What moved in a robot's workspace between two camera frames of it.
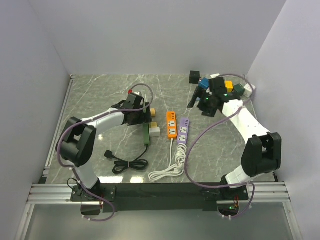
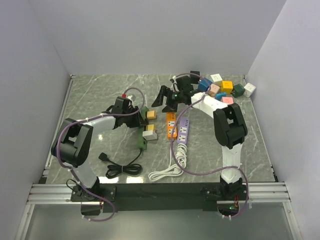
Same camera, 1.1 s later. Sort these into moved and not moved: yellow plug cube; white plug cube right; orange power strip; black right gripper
Moved: black right gripper
Not moved: white plug cube right; yellow plug cube; orange power strip
